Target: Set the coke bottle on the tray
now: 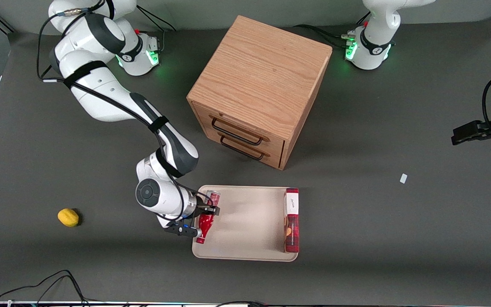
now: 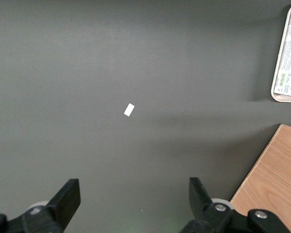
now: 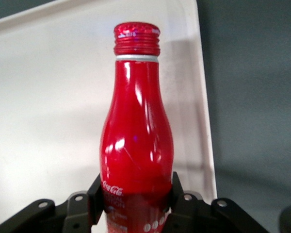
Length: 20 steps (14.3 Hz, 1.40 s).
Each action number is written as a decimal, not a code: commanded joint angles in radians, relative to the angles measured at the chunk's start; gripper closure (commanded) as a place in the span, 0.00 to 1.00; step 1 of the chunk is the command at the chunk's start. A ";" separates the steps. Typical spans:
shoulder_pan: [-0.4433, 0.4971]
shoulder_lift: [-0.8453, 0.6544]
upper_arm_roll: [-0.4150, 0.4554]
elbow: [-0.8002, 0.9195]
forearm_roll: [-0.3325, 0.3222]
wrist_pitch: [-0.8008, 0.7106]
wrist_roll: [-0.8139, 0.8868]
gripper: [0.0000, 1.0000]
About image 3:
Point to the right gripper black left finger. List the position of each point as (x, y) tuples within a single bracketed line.
[(80, 211)]

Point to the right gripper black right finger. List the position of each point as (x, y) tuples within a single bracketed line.
[(196, 213)]

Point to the red coca-cola aluminium bottle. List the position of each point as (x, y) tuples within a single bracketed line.
[(135, 126)]

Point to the beige plastic tray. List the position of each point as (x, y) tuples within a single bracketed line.
[(51, 97)]

